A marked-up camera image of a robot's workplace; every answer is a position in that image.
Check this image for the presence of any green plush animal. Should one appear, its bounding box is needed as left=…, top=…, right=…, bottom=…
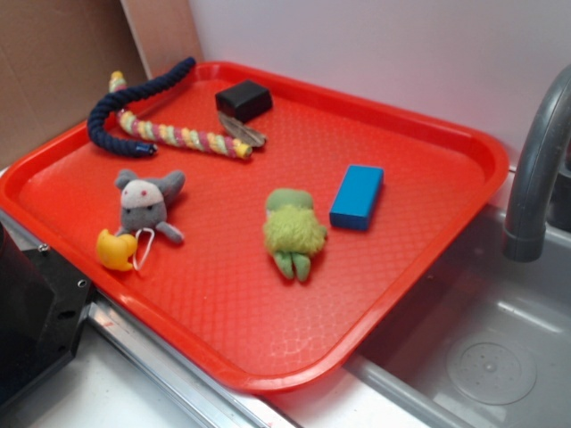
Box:
left=262, top=188, right=327, bottom=283

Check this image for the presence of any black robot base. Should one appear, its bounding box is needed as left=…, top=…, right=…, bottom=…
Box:
left=1, top=227, right=94, bottom=411

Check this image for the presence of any red plastic tray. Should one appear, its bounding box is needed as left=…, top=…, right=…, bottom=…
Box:
left=1, top=62, right=509, bottom=393

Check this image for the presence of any blue rectangular block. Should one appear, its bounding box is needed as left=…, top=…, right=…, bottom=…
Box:
left=329, top=165, right=385, bottom=231

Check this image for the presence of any black rectangular block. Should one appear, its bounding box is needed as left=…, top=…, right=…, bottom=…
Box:
left=215, top=80, right=273, bottom=122

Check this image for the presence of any grey plush mouse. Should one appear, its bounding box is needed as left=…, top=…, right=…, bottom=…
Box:
left=115, top=169, right=186, bottom=244

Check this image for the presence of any yellow rubber duck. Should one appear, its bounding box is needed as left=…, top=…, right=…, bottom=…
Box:
left=95, top=229, right=137, bottom=272

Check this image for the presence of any grey toy faucet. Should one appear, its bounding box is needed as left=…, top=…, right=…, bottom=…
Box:
left=502, top=67, right=570, bottom=262

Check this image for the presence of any grey toy sink basin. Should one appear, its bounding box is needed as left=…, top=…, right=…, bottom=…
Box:
left=346, top=208, right=570, bottom=427

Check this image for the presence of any brown cardboard panel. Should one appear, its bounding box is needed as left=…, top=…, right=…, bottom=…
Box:
left=1, top=1, right=146, bottom=167

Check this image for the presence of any pastel multicolour rope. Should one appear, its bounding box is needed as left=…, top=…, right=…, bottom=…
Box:
left=109, top=70, right=253, bottom=161

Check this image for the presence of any navy blue rope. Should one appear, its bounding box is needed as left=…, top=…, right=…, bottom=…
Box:
left=87, top=56, right=197, bottom=159

